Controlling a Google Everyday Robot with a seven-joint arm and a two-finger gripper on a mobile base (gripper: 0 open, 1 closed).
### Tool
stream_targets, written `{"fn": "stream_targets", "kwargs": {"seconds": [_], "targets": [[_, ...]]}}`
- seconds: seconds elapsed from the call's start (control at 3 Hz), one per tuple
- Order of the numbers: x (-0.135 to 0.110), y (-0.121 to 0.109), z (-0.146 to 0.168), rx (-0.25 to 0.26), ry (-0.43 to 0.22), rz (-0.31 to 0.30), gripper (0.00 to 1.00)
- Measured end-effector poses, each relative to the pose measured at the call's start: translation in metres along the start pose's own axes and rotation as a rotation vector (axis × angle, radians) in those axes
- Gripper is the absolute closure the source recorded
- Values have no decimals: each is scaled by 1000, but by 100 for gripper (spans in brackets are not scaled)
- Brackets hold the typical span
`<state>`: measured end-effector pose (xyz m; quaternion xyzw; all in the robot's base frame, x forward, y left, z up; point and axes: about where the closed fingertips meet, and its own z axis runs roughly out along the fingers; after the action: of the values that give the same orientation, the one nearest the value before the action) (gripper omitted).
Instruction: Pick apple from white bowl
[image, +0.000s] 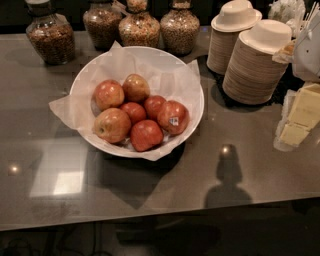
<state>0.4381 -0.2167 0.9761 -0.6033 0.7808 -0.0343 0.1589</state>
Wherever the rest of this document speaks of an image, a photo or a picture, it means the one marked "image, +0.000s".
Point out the white paper liner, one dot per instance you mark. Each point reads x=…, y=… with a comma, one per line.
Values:
x=166, y=75

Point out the glass cereal jar far left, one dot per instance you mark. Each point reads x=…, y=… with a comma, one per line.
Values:
x=50, y=33

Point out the glass cereal jar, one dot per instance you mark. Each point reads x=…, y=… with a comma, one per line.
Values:
x=179, y=28
x=50, y=33
x=101, y=21
x=139, y=28

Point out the red apple centre right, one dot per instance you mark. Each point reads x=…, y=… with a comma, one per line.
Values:
x=153, y=105

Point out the yellow-red apple front left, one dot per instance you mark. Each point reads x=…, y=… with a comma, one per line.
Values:
x=112, y=125

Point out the front stack of paper bowls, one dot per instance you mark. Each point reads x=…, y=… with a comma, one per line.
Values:
x=252, y=75

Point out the red apple with sticker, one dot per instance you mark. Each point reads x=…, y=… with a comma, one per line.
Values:
x=173, y=117

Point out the stack of paper bowls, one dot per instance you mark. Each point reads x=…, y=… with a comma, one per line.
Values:
x=252, y=75
x=234, y=17

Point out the white cutlery bundle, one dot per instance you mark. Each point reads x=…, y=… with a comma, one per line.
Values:
x=295, y=13

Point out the small red apple centre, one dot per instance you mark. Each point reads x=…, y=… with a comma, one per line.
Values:
x=135, y=111

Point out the yellow-red apple back centre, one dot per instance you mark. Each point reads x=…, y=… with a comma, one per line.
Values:
x=136, y=88

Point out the red-yellow apple back left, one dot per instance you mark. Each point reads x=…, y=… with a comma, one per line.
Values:
x=108, y=94

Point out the white bowl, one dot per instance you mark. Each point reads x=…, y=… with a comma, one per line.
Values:
x=136, y=102

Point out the yellow-red apple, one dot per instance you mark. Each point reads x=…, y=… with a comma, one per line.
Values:
x=112, y=125
x=136, y=88

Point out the back stack of paper bowls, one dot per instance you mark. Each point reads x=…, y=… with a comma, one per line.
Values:
x=234, y=17

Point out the red apple front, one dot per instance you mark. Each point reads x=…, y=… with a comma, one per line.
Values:
x=145, y=135

